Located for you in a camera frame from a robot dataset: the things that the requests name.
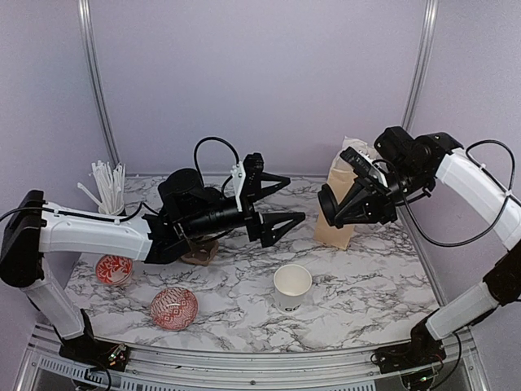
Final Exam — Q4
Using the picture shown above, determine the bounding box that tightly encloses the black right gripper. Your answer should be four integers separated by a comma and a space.
332, 162, 431, 225

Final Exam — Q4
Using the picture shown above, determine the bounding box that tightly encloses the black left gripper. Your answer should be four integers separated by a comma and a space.
182, 171, 307, 246

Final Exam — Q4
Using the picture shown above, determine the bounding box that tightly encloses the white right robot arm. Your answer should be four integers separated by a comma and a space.
318, 126, 520, 365

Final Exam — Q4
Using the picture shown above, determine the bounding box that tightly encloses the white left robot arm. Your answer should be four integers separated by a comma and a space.
1, 169, 305, 362

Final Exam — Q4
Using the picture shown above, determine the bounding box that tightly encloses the brown paper bag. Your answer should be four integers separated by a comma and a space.
313, 135, 379, 250

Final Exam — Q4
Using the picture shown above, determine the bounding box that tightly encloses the brown cardboard cup carrier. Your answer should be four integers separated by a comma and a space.
181, 240, 219, 266

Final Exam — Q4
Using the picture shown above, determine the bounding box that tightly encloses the red geometric pattern bowl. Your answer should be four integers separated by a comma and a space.
151, 287, 199, 331

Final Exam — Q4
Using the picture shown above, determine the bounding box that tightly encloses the black cup with straws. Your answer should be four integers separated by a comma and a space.
77, 160, 126, 216

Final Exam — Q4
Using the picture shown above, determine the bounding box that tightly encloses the red floral pattern bowl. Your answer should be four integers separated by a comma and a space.
94, 255, 134, 285

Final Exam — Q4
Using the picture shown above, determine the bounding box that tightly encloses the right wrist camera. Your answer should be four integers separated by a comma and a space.
339, 147, 389, 187

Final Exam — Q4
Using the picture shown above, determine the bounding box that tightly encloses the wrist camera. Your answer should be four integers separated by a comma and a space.
230, 152, 267, 211
339, 147, 389, 187

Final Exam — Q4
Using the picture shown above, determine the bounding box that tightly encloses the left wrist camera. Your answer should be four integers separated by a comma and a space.
230, 152, 267, 211

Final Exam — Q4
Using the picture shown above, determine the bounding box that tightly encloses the right aluminium frame post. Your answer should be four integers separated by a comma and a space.
401, 0, 439, 133

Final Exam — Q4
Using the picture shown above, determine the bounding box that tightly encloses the aluminium frame post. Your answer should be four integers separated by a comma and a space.
77, 0, 120, 165
401, 0, 439, 133

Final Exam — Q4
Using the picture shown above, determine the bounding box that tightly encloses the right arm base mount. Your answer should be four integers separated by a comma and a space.
370, 341, 447, 374

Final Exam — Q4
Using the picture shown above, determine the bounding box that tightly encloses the front aluminium rail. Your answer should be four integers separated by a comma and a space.
14, 328, 489, 390

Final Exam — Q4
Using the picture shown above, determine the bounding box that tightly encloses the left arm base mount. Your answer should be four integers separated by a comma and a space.
59, 336, 130, 372

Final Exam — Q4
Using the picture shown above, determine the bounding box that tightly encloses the left aluminium frame post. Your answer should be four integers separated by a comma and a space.
77, 0, 120, 165

